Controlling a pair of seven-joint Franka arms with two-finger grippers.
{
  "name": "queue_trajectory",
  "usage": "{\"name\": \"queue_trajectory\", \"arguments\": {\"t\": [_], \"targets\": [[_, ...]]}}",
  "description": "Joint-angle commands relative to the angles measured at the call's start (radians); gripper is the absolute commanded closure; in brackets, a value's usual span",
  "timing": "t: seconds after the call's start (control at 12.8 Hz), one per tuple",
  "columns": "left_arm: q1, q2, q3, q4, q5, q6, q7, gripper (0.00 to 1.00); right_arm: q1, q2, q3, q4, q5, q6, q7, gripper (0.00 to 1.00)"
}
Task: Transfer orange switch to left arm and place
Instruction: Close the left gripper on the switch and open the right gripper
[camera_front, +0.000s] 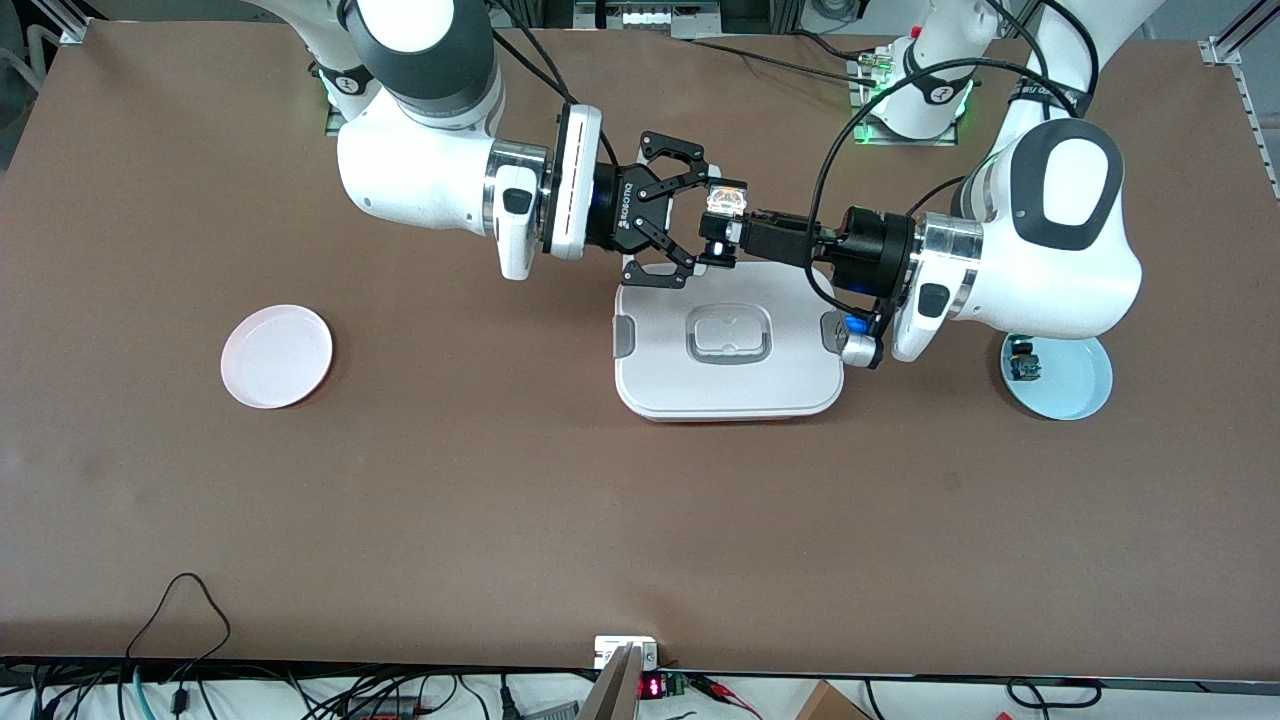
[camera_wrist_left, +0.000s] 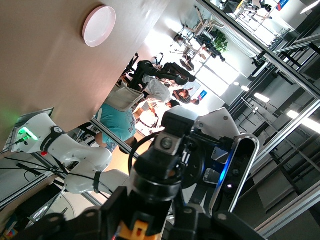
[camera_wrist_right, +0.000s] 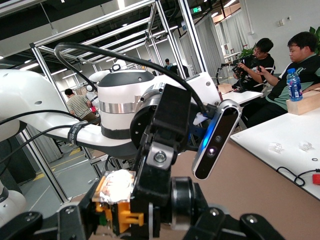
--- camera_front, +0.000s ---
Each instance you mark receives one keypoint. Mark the small white bracket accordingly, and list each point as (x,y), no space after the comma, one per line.
(608,650)

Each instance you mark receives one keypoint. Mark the grey slanted pole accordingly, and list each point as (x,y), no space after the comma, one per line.
(615,690)

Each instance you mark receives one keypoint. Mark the small dark electronic part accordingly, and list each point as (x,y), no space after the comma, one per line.
(1025,367)

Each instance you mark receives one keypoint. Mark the light blue round plate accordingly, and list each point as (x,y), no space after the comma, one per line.
(1075,385)

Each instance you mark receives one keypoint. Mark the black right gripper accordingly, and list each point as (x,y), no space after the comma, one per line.
(618,208)

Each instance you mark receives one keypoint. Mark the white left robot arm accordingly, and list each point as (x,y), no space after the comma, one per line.
(1050,250)

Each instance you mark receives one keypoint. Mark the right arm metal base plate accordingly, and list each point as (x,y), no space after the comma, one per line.
(332,122)

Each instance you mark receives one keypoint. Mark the pink round plate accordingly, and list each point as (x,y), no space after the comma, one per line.
(275,357)

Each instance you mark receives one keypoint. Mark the orange button switch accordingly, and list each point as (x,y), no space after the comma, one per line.
(727,198)

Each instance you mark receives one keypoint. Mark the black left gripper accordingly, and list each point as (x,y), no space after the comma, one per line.
(872,247)

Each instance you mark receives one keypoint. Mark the brown cardboard box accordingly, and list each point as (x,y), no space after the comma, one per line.
(825,705)

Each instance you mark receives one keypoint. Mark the white power strip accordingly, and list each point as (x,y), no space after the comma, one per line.
(640,15)

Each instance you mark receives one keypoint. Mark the white lidded storage box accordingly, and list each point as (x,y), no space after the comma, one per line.
(730,390)

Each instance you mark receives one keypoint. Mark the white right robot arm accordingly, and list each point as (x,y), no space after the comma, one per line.
(420,170)

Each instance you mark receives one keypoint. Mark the red digit display module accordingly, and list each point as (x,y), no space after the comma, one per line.
(652,687)

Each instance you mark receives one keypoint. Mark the aluminium profile rail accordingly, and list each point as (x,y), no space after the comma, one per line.
(1225,48)
(65,22)

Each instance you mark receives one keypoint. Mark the red clip lead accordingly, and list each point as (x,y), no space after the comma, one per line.
(725,695)

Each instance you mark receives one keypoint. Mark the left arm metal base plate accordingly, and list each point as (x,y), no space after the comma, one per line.
(905,141)

